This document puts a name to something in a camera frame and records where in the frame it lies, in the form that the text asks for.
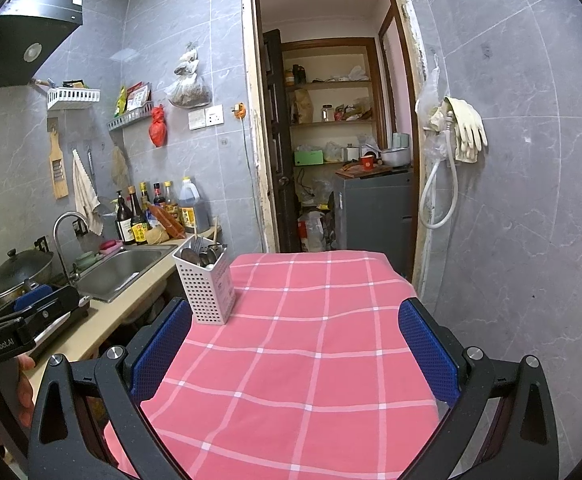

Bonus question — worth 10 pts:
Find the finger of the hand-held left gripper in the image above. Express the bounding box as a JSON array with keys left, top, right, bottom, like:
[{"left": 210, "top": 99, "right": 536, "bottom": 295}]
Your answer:
[
  {"left": 0, "top": 291, "right": 80, "bottom": 334},
  {"left": 13, "top": 284, "right": 54, "bottom": 312}
]

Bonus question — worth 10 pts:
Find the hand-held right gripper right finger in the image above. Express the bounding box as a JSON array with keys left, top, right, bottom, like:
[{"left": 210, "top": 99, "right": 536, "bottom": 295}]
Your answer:
[{"left": 397, "top": 297, "right": 560, "bottom": 480}]

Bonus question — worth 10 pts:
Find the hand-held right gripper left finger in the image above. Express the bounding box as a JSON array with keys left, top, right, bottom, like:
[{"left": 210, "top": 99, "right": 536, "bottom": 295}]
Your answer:
[{"left": 27, "top": 297, "right": 194, "bottom": 480}]

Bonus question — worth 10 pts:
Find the white perforated utensil holder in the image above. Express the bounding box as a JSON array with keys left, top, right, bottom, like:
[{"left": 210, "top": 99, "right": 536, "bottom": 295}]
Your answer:
[{"left": 172, "top": 237, "right": 236, "bottom": 326}]

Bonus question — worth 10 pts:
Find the person's left hand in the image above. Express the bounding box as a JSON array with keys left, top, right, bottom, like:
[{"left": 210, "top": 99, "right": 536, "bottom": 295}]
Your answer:
[{"left": 0, "top": 354, "right": 38, "bottom": 451}]

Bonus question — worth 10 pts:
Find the dark grey wok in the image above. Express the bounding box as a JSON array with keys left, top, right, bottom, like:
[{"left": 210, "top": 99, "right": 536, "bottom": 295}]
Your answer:
[{"left": 0, "top": 248, "right": 54, "bottom": 306}]

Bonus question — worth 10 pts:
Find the steel faucet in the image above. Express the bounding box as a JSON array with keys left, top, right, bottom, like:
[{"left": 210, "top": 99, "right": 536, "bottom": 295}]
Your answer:
[{"left": 53, "top": 211, "right": 92, "bottom": 286}]

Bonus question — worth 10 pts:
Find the steel sink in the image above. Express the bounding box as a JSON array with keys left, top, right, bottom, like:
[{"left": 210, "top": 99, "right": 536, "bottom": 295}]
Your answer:
[{"left": 78, "top": 247, "right": 164, "bottom": 303}]

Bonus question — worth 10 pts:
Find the white hanging towel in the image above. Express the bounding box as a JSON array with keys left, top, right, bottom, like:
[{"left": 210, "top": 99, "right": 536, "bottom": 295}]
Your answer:
[{"left": 72, "top": 149, "right": 104, "bottom": 237}]

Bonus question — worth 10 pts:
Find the yellow label sauce bottle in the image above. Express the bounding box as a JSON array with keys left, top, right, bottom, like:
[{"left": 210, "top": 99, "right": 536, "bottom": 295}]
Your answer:
[{"left": 130, "top": 186, "right": 150, "bottom": 246}]

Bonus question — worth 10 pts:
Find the orange food packet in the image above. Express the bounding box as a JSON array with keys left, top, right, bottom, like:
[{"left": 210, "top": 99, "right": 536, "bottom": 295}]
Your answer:
[{"left": 148, "top": 205, "right": 186, "bottom": 240}]

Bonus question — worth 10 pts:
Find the wooden grater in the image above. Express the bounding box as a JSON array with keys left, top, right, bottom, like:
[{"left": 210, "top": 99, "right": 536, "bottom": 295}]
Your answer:
[{"left": 48, "top": 127, "right": 70, "bottom": 200}]

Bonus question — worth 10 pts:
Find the pink checked tablecloth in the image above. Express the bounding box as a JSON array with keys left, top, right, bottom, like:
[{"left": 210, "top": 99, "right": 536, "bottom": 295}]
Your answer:
[{"left": 103, "top": 251, "right": 442, "bottom": 480}]

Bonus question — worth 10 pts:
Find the large oil jug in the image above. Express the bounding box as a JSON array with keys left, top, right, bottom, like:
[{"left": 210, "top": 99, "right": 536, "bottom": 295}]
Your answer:
[{"left": 178, "top": 176, "right": 212, "bottom": 233}]

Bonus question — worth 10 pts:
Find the beige hanging loofah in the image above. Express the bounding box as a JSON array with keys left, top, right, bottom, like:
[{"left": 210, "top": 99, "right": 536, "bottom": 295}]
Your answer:
[{"left": 111, "top": 146, "right": 130, "bottom": 191}]

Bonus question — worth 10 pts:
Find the grey fridge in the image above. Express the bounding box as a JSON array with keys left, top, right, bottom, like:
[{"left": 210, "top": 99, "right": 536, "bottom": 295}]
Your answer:
[{"left": 333, "top": 167, "right": 414, "bottom": 281}]

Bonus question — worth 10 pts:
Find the white floor plastic bag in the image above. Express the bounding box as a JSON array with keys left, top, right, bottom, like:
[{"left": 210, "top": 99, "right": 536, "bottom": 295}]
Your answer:
[{"left": 298, "top": 210, "right": 332, "bottom": 253}]

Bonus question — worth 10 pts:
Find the wooden cutting board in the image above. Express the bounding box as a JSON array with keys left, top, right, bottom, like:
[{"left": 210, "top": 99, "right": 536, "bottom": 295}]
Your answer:
[{"left": 336, "top": 162, "right": 394, "bottom": 178}]

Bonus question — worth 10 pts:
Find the steel pot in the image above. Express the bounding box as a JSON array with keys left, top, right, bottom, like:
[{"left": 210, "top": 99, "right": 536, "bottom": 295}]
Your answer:
[{"left": 366, "top": 144, "right": 412, "bottom": 168}]

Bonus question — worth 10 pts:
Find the red plastic bag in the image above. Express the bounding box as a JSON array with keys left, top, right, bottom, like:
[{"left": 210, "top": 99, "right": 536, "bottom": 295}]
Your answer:
[{"left": 148, "top": 105, "right": 168, "bottom": 148}]

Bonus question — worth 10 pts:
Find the red snack packet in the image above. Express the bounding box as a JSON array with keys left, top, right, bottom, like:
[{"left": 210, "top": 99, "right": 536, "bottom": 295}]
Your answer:
[{"left": 127, "top": 82, "right": 152, "bottom": 113}]

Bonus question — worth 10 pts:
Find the pair of cream rubber gloves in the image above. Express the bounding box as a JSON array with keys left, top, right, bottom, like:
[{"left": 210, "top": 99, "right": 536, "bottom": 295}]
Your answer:
[{"left": 443, "top": 96, "right": 488, "bottom": 165}]

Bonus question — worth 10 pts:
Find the dark wooden door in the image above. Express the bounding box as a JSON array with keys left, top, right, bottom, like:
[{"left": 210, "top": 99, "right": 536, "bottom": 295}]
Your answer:
[{"left": 262, "top": 29, "right": 302, "bottom": 253}]

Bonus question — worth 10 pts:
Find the wooden shelf unit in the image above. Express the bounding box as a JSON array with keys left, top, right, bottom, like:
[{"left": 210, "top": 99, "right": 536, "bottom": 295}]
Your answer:
[{"left": 281, "top": 37, "right": 386, "bottom": 171}]

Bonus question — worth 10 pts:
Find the clear bag of dried goods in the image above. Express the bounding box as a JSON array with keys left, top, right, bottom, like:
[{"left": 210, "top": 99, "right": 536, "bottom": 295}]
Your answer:
[{"left": 165, "top": 72, "right": 212, "bottom": 110}]

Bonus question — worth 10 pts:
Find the black range hood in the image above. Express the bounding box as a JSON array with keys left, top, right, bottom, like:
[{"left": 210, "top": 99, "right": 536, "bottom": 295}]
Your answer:
[{"left": 0, "top": 0, "right": 84, "bottom": 93}]

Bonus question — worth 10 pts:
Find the brown paper bag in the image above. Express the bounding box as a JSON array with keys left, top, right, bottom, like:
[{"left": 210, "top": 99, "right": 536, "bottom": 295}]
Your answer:
[{"left": 295, "top": 89, "right": 314, "bottom": 123}]

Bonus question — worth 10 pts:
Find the white hose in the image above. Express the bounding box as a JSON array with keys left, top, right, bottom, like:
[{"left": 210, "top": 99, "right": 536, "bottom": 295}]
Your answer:
[{"left": 418, "top": 115, "right": 460, "bottom": 231}]

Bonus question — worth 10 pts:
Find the grey wall shelf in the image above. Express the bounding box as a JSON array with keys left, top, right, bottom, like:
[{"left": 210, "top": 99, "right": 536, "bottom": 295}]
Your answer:
[{"left": 107, "top": 101, "right": 154, "bottom": 132}]

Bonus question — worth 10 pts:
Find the white wall basket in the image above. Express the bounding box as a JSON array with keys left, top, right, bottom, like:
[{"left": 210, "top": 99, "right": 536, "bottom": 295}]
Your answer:
[{"left": 47, "top": 80, "right": 100, "bottom": 111}]

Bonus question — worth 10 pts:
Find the thin wall cable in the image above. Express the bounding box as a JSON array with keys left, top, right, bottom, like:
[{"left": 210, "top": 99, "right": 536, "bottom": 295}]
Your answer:
[{"left": 242, "top": 119, "right": 262, "bottom": 221}]

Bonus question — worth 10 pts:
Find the clear plastic wall bag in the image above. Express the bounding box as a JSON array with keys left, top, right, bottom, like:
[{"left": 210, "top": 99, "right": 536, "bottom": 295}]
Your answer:
[{"left": 416, "top": 67, "right": 452, "bottom": 161}]

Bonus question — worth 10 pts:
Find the chipped door frame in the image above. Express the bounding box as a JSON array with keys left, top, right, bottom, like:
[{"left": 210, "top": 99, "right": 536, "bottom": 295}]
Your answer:
[{"left": 241, "top": 0, "right": 429, "bottom": 286}]

